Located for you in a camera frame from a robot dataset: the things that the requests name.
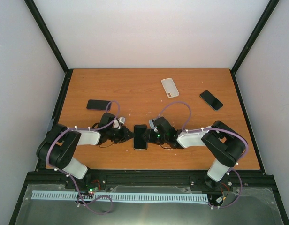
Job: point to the silver phone black screen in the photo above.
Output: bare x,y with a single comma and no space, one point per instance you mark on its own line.
140,137

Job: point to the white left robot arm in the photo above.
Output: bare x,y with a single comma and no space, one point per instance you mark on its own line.
59,146

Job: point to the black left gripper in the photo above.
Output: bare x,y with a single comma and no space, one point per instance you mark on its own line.
124,137

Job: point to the black frame post left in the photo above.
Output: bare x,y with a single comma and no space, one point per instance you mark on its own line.
46,33

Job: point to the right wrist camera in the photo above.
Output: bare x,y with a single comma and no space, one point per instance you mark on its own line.
161,124

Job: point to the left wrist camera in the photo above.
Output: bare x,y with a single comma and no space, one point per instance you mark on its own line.
120,122

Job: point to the light blue cable duct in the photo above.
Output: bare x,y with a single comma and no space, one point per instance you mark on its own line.
121,197

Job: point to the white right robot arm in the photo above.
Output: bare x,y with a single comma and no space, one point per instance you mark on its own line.
226,145

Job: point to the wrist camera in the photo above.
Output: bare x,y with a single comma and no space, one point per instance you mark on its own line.
161,124
120,122

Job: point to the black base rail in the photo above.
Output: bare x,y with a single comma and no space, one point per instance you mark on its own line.
196,180

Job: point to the black frame post right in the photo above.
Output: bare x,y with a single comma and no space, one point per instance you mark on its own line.
270,7

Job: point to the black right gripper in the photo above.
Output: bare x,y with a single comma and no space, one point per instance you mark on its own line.
149,136

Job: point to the black phone case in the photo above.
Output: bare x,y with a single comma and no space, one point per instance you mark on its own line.
135,138

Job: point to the black frame post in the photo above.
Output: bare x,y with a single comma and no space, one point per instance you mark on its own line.
46,33
270,7

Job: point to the teal phone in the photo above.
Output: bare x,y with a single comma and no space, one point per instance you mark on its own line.
211,100

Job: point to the cream phone case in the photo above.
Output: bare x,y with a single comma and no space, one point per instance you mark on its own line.
170,88

